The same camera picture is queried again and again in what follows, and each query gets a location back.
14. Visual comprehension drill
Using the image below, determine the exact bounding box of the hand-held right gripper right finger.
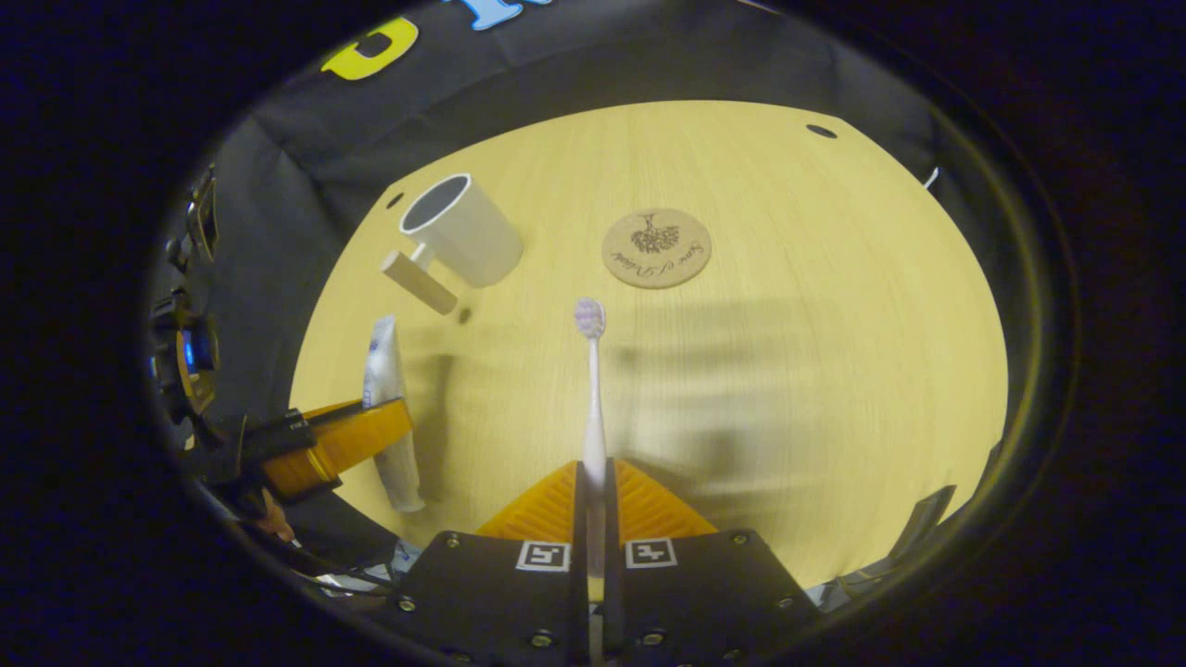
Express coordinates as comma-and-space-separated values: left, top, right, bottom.
604, 458, 823, 667

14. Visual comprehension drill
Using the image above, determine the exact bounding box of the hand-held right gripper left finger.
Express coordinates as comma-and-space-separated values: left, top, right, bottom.
383, 460, 591, 667

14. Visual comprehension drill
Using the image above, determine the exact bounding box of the white toothpaste tube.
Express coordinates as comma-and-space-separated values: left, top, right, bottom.
362, 315, 426, 514

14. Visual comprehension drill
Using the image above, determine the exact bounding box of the white toothbrush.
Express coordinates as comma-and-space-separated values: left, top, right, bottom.
574, 296, 609, 667

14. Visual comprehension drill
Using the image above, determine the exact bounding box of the white cup with wooden handle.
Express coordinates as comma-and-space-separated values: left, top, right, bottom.
381, 172, 525, 317

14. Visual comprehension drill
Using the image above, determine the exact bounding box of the round wooden coaster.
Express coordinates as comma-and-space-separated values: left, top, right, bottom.
601, 208, 713, 291

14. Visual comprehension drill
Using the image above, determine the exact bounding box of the black backdrop cloth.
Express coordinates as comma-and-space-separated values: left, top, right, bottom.
153, 0, 974, 557

